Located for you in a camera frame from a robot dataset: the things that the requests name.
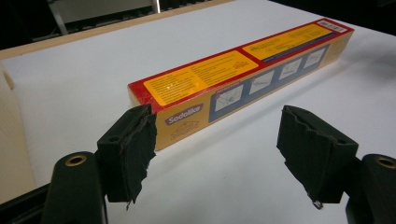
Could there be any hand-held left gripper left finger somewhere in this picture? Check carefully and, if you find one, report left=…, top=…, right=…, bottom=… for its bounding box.
left=41, top=104, right=158, bottom=224

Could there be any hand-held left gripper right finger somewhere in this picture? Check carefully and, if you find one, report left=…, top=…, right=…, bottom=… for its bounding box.
left=276, top=105, right=396, bottom=224

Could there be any long red and yellow box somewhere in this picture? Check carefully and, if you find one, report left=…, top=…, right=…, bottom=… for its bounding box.
left=127, top=17, right=356, bottom=152

